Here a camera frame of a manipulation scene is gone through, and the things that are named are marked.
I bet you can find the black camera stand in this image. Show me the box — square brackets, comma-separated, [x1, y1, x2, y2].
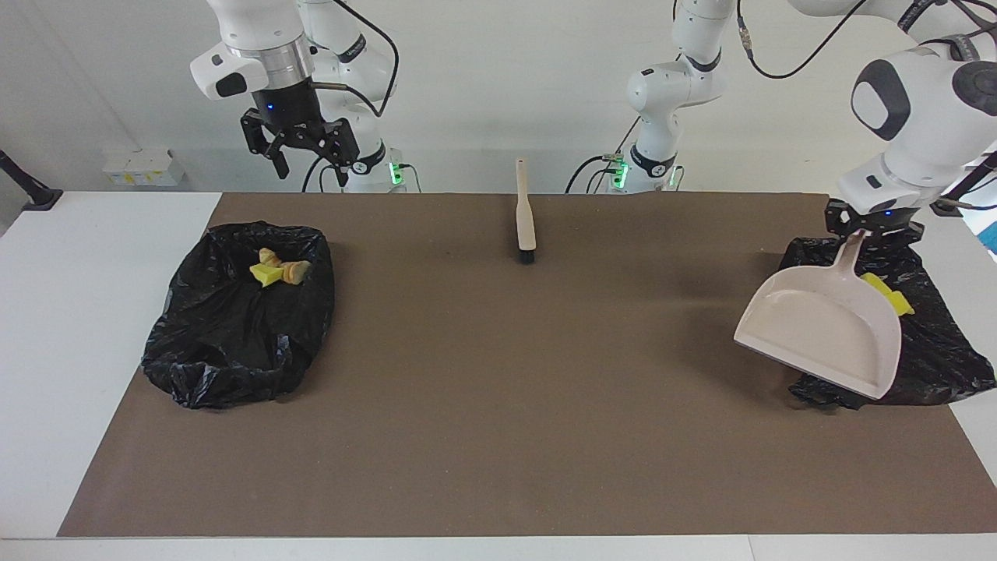
[925, 150, 997, 218]
[0, 148, 64, 213]

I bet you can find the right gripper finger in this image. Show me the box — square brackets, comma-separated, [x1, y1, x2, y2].
[240, 109, 291, 180]
[312, 118, 361, 188]

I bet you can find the beige hand brush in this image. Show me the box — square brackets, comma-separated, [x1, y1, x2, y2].
[514, 157, 538, 265]

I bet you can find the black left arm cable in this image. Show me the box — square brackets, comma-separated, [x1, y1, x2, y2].
[736, 0, 997, 80]

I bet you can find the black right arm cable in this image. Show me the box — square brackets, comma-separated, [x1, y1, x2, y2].
[315, 0, 400, 118]

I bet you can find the white wall socket strip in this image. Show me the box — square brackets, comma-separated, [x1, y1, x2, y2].
[101, 148, 188, 188]

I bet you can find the beige plastic dustpan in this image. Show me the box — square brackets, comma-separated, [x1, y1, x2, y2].
[733, 229, 904, 400]

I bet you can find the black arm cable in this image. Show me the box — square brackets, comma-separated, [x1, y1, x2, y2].
[315, 0, 400, 118]
[736, 0, 997, 80]

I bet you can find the curled yellow sponge piece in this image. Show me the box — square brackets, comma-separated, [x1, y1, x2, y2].
[860, 272, 916, 317]

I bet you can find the brown table mat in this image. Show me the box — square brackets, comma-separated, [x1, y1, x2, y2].
[57, 192, 997, 538]

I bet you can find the black trash bag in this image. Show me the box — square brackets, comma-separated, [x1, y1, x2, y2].
[141, 221, 336, 411]
[781, 234, 997, 411]

